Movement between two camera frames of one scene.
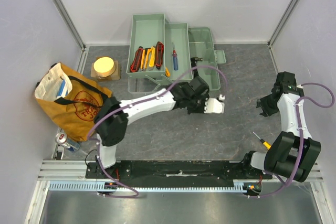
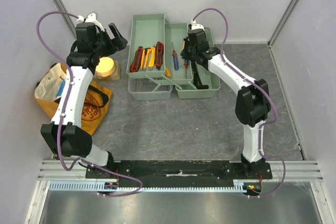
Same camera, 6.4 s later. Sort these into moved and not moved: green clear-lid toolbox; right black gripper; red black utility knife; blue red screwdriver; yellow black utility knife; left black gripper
Moved: right black gripper; left black gripper
Not moved: red black utility knife; yellow black utility knife; blue red screwdriver; green clear-lid toolbox
